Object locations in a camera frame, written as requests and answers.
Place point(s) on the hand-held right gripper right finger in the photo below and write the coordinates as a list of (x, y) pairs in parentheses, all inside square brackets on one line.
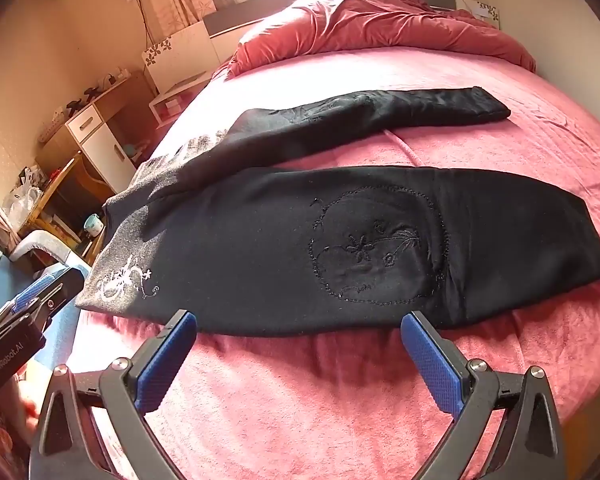
[(432, 360)]

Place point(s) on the wooden desk with white cabinet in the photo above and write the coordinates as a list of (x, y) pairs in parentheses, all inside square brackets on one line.
[(97, 145)]

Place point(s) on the black pants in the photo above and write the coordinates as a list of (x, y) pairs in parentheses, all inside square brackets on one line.
[(260, 260)]

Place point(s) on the clear plastic bag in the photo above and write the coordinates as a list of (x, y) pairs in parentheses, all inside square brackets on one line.
[(22, 192)]

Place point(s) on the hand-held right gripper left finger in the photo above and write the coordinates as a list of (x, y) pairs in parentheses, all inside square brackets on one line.
[(162, 362)]

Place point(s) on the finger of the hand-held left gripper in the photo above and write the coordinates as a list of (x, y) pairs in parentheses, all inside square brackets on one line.
[(35, 296)]

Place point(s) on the white padded chair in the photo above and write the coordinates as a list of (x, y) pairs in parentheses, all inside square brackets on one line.
[(40, 245)]

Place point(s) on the white floral bedside table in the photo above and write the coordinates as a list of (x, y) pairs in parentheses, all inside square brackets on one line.
[(480, 10), (180, 60)]

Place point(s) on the low wooden table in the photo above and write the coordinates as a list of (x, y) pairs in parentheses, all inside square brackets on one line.
[(65, 180)]

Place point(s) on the red duvet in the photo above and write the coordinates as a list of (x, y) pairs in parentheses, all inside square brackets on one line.
[(380, 25)]

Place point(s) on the pink bed sheet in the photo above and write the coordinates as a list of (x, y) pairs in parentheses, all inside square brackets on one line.
[(480, 155)]

